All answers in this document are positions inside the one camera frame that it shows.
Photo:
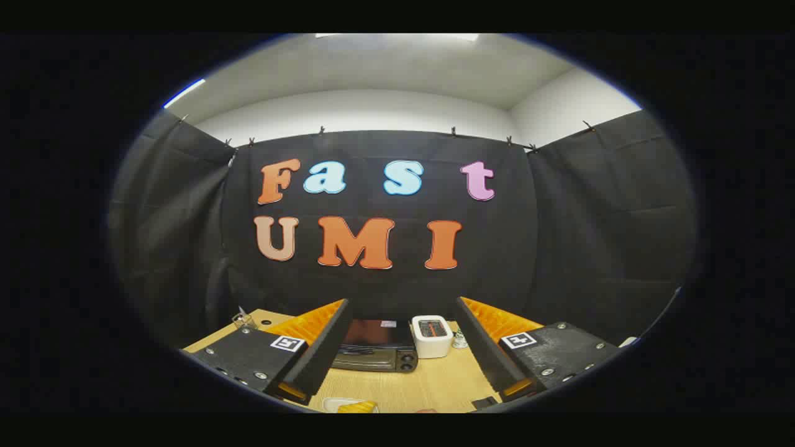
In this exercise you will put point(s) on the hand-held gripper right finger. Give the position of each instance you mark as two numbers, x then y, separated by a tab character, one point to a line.
484	354

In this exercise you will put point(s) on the white bottle green label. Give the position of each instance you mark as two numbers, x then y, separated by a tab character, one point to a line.
459	340

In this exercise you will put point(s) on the black toaster oven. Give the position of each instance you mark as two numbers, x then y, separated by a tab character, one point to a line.
376	347

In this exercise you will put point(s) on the yellow croissant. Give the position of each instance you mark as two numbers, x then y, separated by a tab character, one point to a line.
359	408

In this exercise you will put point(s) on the white glossy plate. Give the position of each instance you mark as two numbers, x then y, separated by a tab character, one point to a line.
329	405

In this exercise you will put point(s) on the black backdrop cloth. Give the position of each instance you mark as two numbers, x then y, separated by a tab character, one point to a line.
559	236

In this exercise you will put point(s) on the white pop-up toaster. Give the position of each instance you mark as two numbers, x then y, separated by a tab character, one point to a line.
431	338

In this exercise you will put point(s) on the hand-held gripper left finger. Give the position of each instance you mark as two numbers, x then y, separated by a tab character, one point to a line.
326	347

